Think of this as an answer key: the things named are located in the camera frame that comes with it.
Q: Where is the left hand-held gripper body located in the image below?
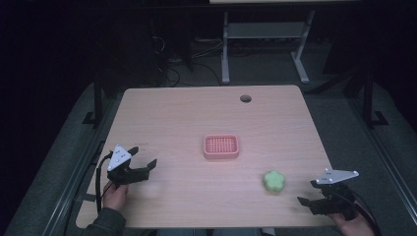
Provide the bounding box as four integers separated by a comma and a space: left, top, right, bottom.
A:
106, 145, 151, 189

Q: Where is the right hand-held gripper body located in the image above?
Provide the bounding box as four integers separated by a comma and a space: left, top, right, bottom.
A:
309, 168, 360, 221

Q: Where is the green flower-shaped soap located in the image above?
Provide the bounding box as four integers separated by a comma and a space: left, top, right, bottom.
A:
263, 169, 286, 193

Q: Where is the pink soap dish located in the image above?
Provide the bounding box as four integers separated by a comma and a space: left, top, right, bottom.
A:
203, 133, 240, 161

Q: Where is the person's left hand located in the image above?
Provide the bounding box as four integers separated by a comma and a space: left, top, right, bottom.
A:
101, 181, 130, 212

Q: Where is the person's right hand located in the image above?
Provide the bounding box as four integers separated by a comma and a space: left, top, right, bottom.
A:
328, 211, 377, 236

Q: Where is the black metal stand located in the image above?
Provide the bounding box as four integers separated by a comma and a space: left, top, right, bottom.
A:
360, 67, 389, 130
82, 70, 106, 129

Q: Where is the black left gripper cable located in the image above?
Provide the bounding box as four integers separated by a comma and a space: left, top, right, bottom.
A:
94, 151, 114, 214

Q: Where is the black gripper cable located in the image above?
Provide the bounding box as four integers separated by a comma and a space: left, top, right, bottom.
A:
94, 151, 114, 214
342, 189, 384, 236

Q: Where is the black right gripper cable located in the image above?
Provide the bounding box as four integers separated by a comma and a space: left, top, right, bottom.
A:
342, 189, 384, 236

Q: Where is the bundle of floor cables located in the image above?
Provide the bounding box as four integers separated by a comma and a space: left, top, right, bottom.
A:
149, 30, 224, 88

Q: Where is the white metal table frame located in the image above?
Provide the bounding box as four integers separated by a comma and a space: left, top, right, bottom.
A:
220, 9, 317, 85

